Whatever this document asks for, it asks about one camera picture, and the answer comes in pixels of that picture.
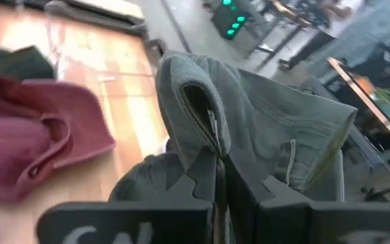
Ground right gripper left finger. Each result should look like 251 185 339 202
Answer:
35 146 218 244

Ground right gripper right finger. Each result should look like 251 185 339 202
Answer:
222 151 390 244

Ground dark green baseball cap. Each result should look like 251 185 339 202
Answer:
0 45 56 81
108 49 359 204

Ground maroon baseball cap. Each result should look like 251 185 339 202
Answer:
0 70 117 204

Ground wooden background table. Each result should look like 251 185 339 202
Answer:
326 56 390 153

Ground small background plant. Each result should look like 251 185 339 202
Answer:
372 87 390 118

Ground orange object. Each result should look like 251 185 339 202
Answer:
355 76 375 96

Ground person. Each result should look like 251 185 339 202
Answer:
278 0 365 72
306 0 390 89

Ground black device green lights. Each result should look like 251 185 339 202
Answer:
211 0 250 40

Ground black aluminium table frame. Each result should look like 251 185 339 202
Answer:
18 0 167 60

